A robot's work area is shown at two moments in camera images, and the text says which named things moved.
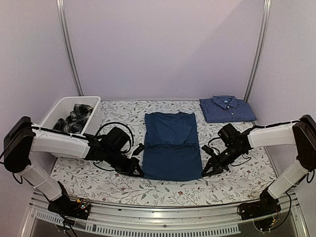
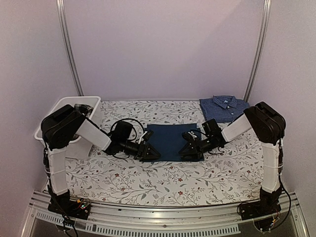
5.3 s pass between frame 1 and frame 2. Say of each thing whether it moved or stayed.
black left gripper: moved
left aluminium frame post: stayed
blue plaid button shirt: stayed
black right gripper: moved
